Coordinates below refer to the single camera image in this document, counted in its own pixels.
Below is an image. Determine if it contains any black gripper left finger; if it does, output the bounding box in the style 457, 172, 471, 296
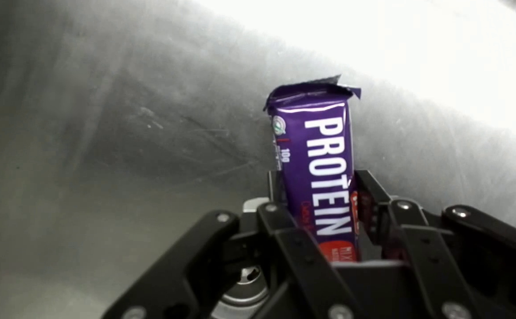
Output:
100, 168, 359, 319

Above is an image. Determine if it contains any stainless steel double sink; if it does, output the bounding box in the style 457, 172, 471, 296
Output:
0, 0, 516, 319

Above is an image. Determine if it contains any sink drain strainer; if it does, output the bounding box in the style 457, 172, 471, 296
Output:
209, 259, 272, 319

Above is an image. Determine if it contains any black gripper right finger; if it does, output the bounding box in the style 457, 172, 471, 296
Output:
352, 168, 516, 319

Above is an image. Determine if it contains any purple protein bar packet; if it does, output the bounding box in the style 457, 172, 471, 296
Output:
262, 75, 363, 264

